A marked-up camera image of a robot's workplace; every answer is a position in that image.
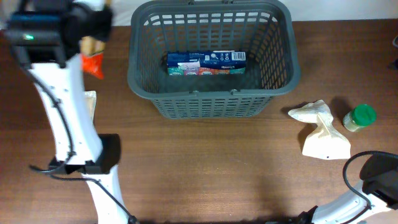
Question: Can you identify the orange pasta package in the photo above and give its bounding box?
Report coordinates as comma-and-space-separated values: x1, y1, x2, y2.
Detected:
79, 0, 113, 80

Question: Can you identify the beige pouch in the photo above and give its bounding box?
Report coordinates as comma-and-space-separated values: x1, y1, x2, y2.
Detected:
85, 91, 97, 121
288, 100, 351, 160

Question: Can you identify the blue cardboard box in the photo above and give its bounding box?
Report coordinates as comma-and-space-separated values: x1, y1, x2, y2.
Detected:
167, 50, 246, 76

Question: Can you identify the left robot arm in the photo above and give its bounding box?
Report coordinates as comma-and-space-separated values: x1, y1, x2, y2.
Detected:
4, 1, 137, 223

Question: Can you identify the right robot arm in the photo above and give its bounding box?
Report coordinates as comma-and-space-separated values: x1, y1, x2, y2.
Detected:
295, 151, 397, 224

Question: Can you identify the grey plastic basket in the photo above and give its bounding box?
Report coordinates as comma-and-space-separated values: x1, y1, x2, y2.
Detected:
127, 0, 301, 119

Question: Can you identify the green lid jar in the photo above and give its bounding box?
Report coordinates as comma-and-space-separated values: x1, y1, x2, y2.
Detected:
343, 105, 377, 132

